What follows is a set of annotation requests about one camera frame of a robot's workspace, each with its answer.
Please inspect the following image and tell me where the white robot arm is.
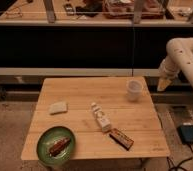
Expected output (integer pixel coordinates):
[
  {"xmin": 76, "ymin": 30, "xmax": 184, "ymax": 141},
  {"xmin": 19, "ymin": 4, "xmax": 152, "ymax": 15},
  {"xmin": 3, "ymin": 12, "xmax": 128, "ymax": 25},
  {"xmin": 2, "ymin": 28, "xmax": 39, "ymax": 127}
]
[{"xmin": 157, "ymin": 38, "xmax": 193, "ymax": 91}]

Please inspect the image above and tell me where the black power box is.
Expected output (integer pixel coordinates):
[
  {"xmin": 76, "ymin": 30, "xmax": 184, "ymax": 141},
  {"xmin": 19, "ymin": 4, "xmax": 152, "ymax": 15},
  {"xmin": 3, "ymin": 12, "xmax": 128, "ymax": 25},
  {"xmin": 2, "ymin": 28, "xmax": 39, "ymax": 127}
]
[{"xmin": 177, "ymin": 125, "xmax": 193, "ymax": 144}]

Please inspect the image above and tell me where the brown snack bar package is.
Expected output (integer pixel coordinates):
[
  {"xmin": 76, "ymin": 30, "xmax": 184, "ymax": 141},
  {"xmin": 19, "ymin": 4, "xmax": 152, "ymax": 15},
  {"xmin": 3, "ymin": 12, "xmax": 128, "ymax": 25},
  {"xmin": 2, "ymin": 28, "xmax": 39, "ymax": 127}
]
[{"xmin": 109, "ymin": 128, "xmax": 134, "ymax": 151}]

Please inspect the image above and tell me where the white plastic bottle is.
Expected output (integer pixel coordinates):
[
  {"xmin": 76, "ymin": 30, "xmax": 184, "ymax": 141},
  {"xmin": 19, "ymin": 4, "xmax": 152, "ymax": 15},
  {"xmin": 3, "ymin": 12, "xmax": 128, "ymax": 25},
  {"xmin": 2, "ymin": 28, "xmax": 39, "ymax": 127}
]
[{"xmin": 91, "ymin": 103, "xmax": 111, "ymax": 133}]

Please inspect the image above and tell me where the brown tray on shelf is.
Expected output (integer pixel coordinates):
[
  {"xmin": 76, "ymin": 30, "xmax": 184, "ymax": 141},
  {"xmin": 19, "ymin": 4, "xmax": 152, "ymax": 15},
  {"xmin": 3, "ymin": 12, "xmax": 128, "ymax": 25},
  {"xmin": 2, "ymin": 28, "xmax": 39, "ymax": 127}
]
[{"xmin": 103, "ymin": 0, "xmax": 164, "ymax": 19}]

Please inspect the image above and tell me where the wooden folding table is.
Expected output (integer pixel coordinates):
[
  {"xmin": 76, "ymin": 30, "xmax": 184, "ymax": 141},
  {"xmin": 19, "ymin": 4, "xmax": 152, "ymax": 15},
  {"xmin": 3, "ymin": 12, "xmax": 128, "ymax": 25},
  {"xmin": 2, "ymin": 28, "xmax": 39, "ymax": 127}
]
[{"xmin": 20, "ymin": 76, "xmax": 171, "ymax": 171}]

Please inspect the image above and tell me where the black device on shelf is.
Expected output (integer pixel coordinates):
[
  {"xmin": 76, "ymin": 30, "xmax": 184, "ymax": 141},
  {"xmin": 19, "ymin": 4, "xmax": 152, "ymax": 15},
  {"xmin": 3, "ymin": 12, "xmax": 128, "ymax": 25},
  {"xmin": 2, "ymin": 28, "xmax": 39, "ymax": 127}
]
[{"xmin": 76, "ymin": 2, "xmax": 102, "ymax": 17}]

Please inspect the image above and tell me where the white sponge block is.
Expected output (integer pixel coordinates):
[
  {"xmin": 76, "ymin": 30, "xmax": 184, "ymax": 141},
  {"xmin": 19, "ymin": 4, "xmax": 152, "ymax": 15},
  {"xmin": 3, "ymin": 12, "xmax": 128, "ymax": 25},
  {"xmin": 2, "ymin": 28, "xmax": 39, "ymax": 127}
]
[{"xmin": 49, "ymin": 101, "xmax": 68, "ymax": 115}]

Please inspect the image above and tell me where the black remote on shelf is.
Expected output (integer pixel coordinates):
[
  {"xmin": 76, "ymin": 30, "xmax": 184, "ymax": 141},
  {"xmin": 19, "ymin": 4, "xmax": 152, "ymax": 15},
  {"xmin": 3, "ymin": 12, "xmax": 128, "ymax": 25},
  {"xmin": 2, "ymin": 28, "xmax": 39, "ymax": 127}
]
[{"xmin": 63, "ymin": 3, "xmax": 75, "ymax": 16}]

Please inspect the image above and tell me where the brown sausage on plate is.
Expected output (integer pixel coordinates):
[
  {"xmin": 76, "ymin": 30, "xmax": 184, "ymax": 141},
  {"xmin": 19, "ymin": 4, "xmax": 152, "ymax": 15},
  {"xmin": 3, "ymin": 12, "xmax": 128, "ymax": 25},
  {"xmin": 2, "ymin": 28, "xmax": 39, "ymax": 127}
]
[{"xmin": 49, "ymin": 137, "xmax": 71, "ymax": 157}]

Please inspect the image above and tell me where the green plate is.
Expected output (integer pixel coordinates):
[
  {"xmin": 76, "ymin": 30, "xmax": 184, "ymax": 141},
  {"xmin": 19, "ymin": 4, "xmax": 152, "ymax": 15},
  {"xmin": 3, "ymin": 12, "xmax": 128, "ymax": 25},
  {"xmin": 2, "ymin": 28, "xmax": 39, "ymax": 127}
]
[{"xmin": 36, "ymin": 126, "xmax": 76, "ymax": 167}]

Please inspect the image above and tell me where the black floor cable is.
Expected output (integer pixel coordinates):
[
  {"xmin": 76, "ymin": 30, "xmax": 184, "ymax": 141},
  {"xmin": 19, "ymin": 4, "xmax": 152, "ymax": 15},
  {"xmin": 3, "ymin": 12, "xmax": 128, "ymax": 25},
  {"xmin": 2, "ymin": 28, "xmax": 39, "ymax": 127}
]
[{"xmin": 166, "ymin": 104, "xmax": 193, "ymax": 171}]

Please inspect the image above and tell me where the metal shelf rail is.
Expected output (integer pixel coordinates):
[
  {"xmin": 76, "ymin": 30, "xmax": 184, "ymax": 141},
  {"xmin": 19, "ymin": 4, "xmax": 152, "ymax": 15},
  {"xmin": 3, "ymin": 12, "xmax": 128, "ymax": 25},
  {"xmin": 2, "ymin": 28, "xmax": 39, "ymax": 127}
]
[{"xmin": 0, "ymin": 19, "xmax": 193, "ymax": 27}]

